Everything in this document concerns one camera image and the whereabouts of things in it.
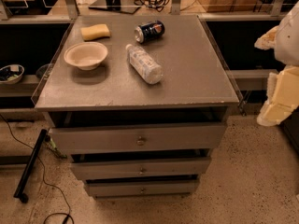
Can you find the yellow sponge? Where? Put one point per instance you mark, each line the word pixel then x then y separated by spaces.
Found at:
pixel 94 32

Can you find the grey drawer cabinet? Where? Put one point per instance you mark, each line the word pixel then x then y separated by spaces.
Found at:
pixel 194 89

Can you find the grey drawer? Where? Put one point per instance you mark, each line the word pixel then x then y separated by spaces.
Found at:
pixel 135 138
pixel 140 168
pixel 102 190

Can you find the grey metal side beam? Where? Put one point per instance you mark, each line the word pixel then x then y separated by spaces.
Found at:
pixel 251 80

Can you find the black bar on floor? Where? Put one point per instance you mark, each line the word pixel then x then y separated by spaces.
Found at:
pixel 19 192

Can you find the bowl with dark items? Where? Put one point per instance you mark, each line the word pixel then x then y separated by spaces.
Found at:
pixel 11 74

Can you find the clear plastic water bottle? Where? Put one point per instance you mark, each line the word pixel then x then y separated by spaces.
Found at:
pixel 143 63

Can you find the blue pepsi can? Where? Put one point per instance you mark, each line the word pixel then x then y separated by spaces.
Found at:
pixel 149 31

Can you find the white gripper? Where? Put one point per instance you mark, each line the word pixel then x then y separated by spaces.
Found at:
pixel 289 39

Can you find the white paper bowl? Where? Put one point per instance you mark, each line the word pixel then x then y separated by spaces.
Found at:
pixel 86 55

